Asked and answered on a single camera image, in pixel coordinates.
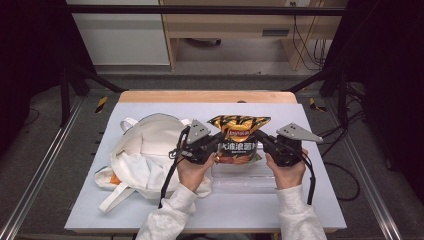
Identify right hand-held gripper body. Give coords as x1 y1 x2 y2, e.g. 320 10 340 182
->
264 122 324 168

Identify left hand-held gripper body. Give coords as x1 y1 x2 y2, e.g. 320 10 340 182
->
179 119 219 165

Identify yellow chips bag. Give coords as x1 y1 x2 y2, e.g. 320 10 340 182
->
207 114 272 166

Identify white patterned tote bag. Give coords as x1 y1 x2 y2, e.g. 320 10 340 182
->
94 113 213 214

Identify clear plastic box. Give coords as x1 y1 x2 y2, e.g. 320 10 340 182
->
210 156 278 195

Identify person's right hand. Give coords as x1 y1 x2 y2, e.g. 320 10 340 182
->
264 148 309 191

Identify person's left hand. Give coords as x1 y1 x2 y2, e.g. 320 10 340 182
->
176 153 218 193

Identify yellow black tape strip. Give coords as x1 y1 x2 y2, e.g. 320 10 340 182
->
308 97 328 113
95 95 109 114

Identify white table mat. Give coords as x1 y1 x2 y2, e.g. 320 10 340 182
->
64 101 348 232

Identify black metal stand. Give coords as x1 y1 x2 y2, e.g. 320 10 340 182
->
59 62 125 128
285 65 352 129

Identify wooden desk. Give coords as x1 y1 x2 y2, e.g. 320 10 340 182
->
159 0 348 72

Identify white cabinet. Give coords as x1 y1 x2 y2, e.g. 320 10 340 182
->
65 0 171 67

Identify black curtain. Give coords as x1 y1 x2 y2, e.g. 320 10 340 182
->
0 0 96 158
322 0 424 196

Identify right hand-held gripper cable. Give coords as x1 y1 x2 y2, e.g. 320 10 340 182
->
299 149 317 206

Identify hand-held gripper cable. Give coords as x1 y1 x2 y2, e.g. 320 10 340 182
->
299 149 317 206
157 128 190 210

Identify left hand-held gripper cable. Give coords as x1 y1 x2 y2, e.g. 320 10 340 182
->
157 128 190 210

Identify black floor cables bundle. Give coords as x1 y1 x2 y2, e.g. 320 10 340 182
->
314 109 367 158

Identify looped black floor cable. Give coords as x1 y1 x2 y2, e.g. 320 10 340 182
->
322 161 362 202

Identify hanging black cables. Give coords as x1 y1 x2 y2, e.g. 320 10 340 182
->
291 14 329 72

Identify aluminium rail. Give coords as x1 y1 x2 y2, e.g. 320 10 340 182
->
0 96 85 240
323 96 405 240

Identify black horizontal frame bar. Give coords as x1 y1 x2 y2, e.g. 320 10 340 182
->
63 4 348 17

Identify thin black floor cable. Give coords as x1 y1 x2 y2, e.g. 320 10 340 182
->
21 107 41 128

